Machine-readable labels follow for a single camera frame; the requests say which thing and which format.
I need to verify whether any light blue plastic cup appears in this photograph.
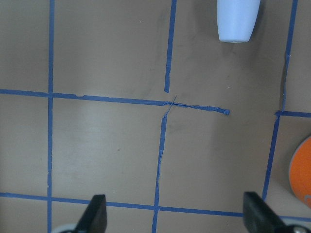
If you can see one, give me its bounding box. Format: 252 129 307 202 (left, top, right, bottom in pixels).
217 0 260 43

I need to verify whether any orange can with silver lid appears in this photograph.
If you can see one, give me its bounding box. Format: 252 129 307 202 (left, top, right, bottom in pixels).
289 136 311 208

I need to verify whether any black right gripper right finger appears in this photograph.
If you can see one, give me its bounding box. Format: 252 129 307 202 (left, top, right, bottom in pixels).
243 191 311 233

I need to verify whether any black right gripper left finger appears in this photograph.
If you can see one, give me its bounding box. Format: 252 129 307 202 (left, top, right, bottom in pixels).
75 194 107 233

